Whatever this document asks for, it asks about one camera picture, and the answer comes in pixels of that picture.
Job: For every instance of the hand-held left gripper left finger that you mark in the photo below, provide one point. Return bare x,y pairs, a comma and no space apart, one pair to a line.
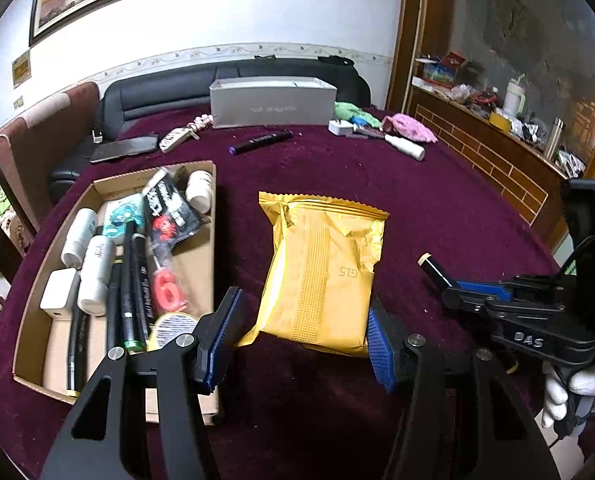
222,340

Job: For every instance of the wooden door frame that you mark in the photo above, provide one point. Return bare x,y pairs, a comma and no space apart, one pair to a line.
407,35

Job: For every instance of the black crab snack packet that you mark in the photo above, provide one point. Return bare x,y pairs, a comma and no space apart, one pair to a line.
170,205

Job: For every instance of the dark red pen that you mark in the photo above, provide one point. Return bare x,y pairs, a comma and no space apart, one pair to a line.
370,132

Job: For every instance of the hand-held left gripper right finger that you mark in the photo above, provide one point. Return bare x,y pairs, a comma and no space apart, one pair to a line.
382,350

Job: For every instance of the white square power adapter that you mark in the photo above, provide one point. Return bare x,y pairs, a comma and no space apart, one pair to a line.
60,292

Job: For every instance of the white pill bottle red label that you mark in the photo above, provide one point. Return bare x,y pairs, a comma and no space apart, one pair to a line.
80,235

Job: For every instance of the gold wall plaque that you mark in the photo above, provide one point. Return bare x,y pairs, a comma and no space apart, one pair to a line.
21,69

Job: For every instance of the brown armchair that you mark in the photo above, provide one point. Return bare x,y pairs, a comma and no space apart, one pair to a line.
52,130

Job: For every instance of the brown cardboard box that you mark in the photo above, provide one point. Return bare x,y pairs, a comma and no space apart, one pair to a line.
197,270

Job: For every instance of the black marker purple cap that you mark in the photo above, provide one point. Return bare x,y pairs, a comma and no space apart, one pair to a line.
262,141

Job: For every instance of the blue cartoon tissue pack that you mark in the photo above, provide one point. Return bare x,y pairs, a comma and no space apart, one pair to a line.
120,217

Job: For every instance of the small white bottle green label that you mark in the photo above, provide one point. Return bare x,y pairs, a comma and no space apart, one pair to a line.
200,190

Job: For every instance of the large white plastic bottle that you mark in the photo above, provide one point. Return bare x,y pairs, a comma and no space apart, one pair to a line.
96,270

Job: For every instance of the white car key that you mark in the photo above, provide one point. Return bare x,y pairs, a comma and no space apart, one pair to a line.
175,140

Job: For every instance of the black leather sofa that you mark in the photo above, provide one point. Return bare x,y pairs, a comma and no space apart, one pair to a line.
167,90

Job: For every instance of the green cloth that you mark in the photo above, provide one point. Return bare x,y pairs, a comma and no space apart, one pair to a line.
350,110

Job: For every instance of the yellow tape roll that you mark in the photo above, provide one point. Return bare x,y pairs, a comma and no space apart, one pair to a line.
170,327

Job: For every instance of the black smartphone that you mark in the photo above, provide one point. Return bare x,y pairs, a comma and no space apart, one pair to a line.
125,147

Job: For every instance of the wooden sideboard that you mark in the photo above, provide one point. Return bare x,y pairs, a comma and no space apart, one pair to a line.
477,150

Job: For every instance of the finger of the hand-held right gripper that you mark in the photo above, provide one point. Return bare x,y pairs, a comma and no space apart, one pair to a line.
472,305
482,289

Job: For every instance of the steel thermos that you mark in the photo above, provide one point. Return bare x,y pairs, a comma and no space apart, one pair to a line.
552,140

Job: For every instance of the white tube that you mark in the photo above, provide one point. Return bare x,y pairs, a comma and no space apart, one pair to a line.
405,146

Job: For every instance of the grey shoe box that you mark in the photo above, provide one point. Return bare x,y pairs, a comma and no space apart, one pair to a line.
272,105

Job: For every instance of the white charger plug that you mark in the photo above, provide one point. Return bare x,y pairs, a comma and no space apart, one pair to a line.
338,127

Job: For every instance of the clear plastic box red sponge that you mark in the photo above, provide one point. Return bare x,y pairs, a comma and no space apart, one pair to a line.
170,287

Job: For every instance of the black marker green cap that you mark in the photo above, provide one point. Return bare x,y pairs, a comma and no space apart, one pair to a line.
130,300

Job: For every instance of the yellow foil packet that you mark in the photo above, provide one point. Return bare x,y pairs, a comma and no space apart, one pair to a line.
317,280

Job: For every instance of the white lidded cup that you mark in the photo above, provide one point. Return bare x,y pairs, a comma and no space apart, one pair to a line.
513,100

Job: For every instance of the white tag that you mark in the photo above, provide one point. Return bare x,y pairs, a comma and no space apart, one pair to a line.
96,136

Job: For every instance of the pink knitted cloth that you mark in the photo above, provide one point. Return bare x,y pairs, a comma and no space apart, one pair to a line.
410,127

